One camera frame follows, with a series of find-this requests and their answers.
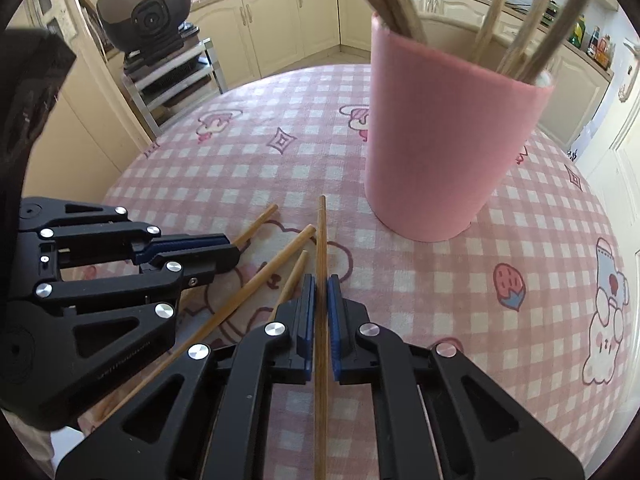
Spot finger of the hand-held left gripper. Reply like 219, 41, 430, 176
35, 257, 241, 428
19, 199, 242, 267

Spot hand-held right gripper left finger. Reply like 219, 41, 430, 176
55, 274, 317, 480

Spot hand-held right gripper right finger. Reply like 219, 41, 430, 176
326, 274, 586, 480

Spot single wooden chopstick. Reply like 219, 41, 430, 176
232, 203, 279, 251
100, 224, 317, 423
269, 250, 310, 322
312, 195, 330, 480

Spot pink cup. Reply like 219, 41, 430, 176
363, 11, 556, 243

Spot pink checked cartoon tablecloth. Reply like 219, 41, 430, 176
82, 62, 633, 480

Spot metal shelf rack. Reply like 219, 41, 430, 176
122, 37, 226, 139

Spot dark brown rice cooker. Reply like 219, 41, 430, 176
95, 0, 193, 56

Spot cream lower kitchen cabinets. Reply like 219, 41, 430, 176
190, 0, 616, 146

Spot metal door handle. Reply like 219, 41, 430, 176
619, 42, 640, 104

